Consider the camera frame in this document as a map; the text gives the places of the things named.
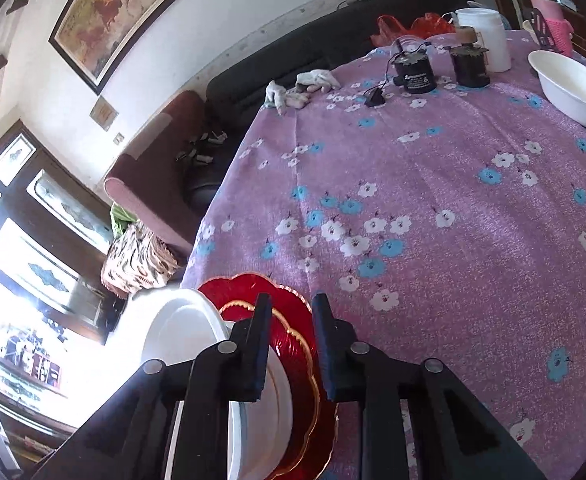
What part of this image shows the dark wooden window door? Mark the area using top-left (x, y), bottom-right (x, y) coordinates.
top-left (0, 122), bottom-right (123, 342)

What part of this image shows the black sofa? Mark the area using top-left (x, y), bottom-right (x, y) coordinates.
top-left (182, 0), bottom-right (470, 217)

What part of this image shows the pink sleeved bottle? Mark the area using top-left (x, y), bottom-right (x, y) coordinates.
top-left (530, 0), bottom-right (574, 58)

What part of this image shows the small framed wall picture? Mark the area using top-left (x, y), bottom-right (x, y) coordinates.
top-left (89, 96), bottom-right (118, 131)

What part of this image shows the red plastic bag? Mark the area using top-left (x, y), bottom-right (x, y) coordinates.
top-left (370, 12), bottom-right (456, 47)

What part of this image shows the small black adapter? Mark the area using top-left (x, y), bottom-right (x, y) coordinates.
top-left (363, 87), bottom-right (386, 108)

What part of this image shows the white plastic jar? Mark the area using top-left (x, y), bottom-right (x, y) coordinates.
top-left (456, 8), bottom-right (511, 73)

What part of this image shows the green cloth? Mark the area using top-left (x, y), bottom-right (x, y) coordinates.
top-left (110, 203), bottom-right (138, 238)

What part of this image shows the dark brown motor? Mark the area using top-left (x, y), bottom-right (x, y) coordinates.
top-left (449, 44), bottom-right (490, 88)

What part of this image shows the framed horse painting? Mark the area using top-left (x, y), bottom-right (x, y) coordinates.
top-left (49, 0), bottom-right (175, 94)

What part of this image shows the leopard print blanket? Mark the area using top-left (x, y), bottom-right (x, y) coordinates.
top-left (100, 221), bottom-right (180, 299)

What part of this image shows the purple floral tablecloth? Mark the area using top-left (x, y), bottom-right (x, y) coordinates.
top-left (182, 30), bottom-right (586, 479)

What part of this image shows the small red gold-rimmed plate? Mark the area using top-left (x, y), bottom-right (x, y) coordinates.
top-left (229, 310), bottom-right (321, 479)

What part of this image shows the black perforated holder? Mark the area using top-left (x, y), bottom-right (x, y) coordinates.
top-left (527, 8), bottom-right (558, 52)

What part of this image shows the maroon armchair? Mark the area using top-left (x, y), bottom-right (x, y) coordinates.
top-left (103, 90), bottom-right (204, 257)

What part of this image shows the large red scalloped plate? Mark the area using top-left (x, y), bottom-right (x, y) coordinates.
top-left (199, 273), bottom-right (337, 479)

